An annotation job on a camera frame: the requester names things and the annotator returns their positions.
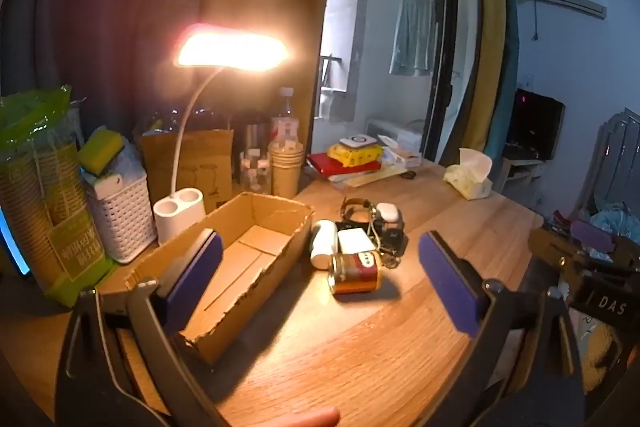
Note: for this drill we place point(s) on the white flat device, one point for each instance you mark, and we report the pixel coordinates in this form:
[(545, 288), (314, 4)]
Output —
[(357, 141)]

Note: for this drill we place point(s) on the dark curtain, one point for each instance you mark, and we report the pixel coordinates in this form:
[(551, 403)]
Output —
[(125, 7)]

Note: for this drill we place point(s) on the white plastic bottle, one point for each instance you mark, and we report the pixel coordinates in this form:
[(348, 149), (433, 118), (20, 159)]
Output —
[(324, 242)]

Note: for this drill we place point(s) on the yellow wipes packet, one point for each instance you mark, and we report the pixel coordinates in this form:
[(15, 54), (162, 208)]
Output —
[(360, 156)]

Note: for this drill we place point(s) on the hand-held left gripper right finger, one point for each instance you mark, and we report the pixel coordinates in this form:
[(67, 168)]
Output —
[(445, 282)]

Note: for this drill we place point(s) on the clear water bottle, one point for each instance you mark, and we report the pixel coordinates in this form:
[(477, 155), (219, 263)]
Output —
[(285, 122)]

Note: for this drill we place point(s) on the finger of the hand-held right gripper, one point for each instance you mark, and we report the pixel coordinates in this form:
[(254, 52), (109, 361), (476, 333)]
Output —
[(590, 259)]

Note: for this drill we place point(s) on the person's left hand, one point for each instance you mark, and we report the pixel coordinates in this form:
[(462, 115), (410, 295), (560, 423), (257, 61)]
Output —
[(310, 419)]

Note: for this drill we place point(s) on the white earbuds case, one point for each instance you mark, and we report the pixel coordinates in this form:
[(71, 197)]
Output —
[(389, 211)]

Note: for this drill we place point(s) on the stack of brown paper cups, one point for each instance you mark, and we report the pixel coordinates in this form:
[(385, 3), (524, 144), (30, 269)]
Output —
[(286, 177)]

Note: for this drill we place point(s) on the clear plastic bag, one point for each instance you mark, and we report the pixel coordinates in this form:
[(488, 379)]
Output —
[(130, 159)]

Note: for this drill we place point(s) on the black television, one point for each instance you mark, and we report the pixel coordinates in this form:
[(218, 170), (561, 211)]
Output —
[(535, 127)]

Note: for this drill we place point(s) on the steel thermos flask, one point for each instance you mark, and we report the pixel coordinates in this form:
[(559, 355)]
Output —
[(250, 132)]

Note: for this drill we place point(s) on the red tin can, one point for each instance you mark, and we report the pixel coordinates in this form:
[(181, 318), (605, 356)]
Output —
[(357, 274)]

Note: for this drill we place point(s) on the brown lamp carton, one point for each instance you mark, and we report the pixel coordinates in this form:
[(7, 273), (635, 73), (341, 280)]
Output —
[(210, 167)]

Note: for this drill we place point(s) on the white plastic basket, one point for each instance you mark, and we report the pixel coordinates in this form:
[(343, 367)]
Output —
[(120, 217)]

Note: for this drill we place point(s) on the hanging pale garment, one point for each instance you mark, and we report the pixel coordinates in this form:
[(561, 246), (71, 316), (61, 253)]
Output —
[(412, 37)]

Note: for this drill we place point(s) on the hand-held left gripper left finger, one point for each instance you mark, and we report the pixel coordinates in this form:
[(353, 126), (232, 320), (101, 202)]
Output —
[(195, 277)]

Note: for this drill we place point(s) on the yellow green sponge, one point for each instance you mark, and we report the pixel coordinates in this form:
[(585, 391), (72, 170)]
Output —
[(100, 149)]

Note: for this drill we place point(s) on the grey radiator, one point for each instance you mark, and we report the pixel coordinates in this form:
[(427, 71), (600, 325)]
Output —
[(620, 142)]

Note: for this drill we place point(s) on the white desk lamp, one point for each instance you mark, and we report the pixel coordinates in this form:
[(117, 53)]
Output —
[(180, 212)]

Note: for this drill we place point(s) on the white charger plug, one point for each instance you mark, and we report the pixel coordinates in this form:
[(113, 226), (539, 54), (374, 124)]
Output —
[(356, 241)]

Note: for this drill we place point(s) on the white balcony appliance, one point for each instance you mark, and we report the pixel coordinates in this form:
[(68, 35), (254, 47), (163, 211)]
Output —
[(395, 132)]

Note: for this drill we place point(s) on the green packet of paper cups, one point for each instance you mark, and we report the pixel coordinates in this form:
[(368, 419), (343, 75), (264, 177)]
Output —
[(45, 207)]

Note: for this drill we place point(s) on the patterned glass jar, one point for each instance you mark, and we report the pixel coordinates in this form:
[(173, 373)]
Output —
[(255, 172)]

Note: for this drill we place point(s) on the cardboard box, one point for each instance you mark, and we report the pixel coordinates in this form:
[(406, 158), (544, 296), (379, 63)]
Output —
[(250, 257)]

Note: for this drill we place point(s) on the tissue pack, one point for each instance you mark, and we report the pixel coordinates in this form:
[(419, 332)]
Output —
[(467, 182)]

